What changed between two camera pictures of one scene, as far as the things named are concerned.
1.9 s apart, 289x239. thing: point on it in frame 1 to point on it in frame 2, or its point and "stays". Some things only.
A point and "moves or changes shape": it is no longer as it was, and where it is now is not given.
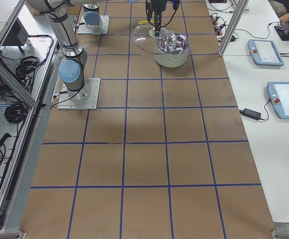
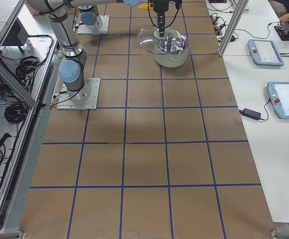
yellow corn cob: (143, 22) to (144, 6)
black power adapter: (250, 114) stays
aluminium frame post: (240, 8) stays
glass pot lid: (168, 43) moves or changes shape
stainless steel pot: (172, 50) stays
